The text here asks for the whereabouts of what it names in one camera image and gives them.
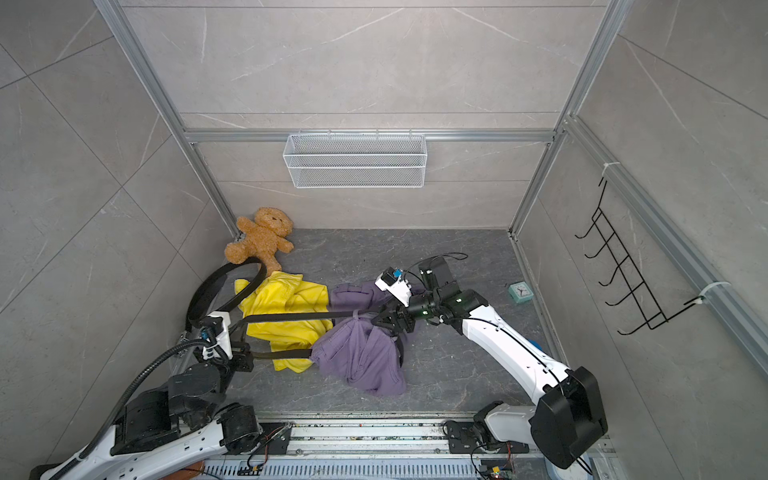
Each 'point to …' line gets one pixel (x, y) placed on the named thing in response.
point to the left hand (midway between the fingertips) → (246, 323)
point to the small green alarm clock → (520, 292)
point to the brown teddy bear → (262, 239)
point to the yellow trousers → (278, 294)
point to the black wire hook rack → (639, 297)
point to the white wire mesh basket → (350, 161)
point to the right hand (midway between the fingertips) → (383, 315)
